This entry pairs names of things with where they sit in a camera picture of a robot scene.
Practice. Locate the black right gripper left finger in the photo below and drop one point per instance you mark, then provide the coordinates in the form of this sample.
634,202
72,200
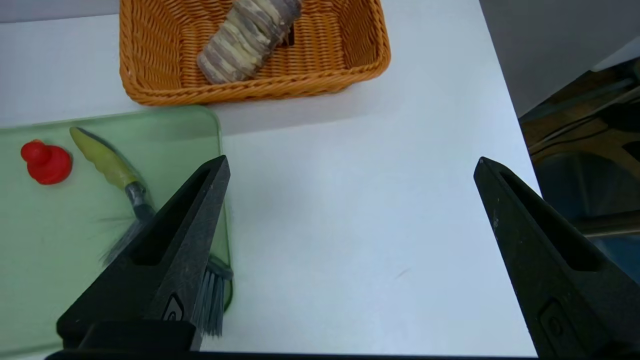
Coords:
165,265

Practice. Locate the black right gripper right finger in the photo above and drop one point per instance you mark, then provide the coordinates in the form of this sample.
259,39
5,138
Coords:
565,270

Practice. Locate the swirled purple bread roll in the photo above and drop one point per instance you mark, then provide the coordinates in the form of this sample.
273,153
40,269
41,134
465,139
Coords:
240,45

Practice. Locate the orange wicker basket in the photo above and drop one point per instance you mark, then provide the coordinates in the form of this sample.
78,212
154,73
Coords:
160,60

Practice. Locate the dark furniture beside table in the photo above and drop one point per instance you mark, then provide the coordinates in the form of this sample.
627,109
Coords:
590,180

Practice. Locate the light green plastic tray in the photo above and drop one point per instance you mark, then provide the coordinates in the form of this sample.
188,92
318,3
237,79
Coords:
50,240

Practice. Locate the red rubber duck toy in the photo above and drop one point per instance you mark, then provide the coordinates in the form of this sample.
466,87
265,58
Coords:
47,165

